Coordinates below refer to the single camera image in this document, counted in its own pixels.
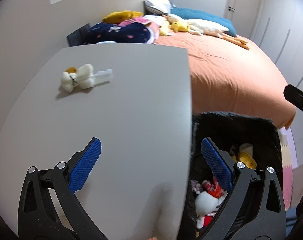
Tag checked white pillow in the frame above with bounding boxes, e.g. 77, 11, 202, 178
143, 0, 174, 15

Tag grey desk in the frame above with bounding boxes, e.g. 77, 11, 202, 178
0, 42, 193, 240

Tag light blue cloth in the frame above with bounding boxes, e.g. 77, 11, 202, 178
96, 41, 116, 44

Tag grey room door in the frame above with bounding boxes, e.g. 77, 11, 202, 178
224, 0, 264, 39

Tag pastel foam floor mat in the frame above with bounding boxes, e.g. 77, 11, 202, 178
278, 127, 297, 210

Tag white dotted pillow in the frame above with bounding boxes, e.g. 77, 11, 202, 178
143, 15, 170, 29

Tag yellow duck plush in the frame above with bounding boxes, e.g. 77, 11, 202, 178
171, 21, 190, 32

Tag pink blanket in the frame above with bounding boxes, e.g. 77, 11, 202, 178
119, 16, 160, 44

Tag white wardrobe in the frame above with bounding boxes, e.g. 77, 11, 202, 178
251, 0, 303, 165

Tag navy patterned blanket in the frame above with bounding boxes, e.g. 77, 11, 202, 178
84, 22, 154, 44

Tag small brown plush toy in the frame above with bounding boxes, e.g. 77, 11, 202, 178
65, 67, 78, 73

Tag small purple pacifier toy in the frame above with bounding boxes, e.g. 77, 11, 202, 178
190, 180, 204, 194

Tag orange bed cover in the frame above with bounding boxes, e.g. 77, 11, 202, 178
156, 33, 296, 129

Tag teal long cushion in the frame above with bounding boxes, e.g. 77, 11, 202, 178
170, 7, 237, 37

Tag white plush doll red dress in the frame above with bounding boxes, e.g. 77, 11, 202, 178
195, 176, 228, 229

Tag white foam bundle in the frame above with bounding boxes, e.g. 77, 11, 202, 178
60, 64, 113, 93

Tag black trash bin bag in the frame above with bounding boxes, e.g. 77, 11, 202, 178
178, 112, 286, 239

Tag white goose plush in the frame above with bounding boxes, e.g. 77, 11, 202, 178
162, 14, 249, 50

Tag mustard plush toy on bed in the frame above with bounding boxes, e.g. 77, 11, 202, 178
102, 10, 143, 24

